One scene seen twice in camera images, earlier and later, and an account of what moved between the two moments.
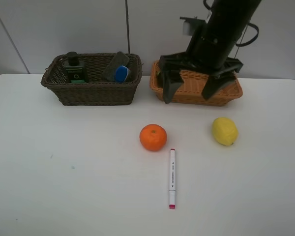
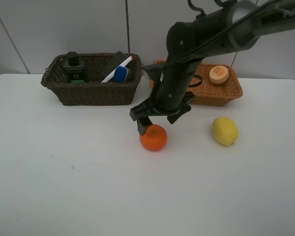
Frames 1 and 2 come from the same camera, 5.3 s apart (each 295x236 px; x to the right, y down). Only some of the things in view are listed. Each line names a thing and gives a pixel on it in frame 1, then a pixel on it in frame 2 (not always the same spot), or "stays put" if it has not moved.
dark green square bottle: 74,69 stays put
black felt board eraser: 119,59 stays put
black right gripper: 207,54 → 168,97
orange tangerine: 153,137 stays put
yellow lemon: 225,131 stays put
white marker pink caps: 172,201 → 112,75
